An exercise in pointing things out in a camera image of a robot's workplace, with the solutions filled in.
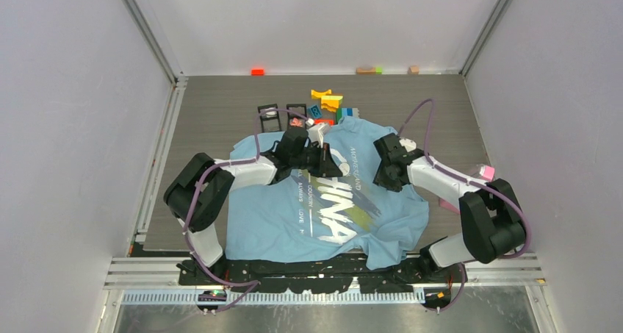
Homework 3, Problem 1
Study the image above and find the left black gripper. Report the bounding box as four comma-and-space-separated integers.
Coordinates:
290, 142, 342, 178

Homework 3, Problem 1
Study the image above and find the light blue printed t-shirt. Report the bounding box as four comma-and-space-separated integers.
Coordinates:
225, 117, 429, 270

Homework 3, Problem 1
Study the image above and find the pink leaf brooch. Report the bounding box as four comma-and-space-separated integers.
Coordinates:
289, 118, 303, 127

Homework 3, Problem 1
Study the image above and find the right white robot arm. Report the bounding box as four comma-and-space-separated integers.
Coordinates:
373, 133, 530, 282

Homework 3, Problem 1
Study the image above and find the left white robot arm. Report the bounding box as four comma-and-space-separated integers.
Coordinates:
163, 123, 343, 284

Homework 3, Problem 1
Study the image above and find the right black brooch box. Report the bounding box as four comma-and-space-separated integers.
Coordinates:
286, 103, 308, 129

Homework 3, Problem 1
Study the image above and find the black brooch box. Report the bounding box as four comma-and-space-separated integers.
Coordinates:
286, 103, 308, 129
257, 104, 283, 133

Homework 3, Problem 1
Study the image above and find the left black brooch box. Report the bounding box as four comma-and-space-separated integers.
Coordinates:
257, 104, 283, 133

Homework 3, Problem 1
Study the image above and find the red flat block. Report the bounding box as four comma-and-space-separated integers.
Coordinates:
314, 119, 335, 126

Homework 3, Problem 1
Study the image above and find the multicolour brick stack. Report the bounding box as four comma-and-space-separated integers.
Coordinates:
336, 107, 360, 123

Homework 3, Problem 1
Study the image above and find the blue figure-eight block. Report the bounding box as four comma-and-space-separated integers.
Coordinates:
307, 104, 323, 119

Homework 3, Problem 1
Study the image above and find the yellow arch block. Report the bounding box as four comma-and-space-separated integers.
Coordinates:
310, 89, 333, 99

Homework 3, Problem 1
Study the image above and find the pink white object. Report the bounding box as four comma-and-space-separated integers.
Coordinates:
439, 164, 497, 215

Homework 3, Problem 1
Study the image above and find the tan arch wooden block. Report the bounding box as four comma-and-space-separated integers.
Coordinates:
356, 66, 377, 75

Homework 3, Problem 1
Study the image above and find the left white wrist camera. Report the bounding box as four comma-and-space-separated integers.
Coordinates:
307, 123, 331, 147

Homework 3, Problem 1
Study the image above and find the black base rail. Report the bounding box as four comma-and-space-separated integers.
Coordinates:
176, 254, 467, 305

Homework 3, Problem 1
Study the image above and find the red block by wall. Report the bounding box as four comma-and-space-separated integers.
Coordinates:
251, 67, 265, 76

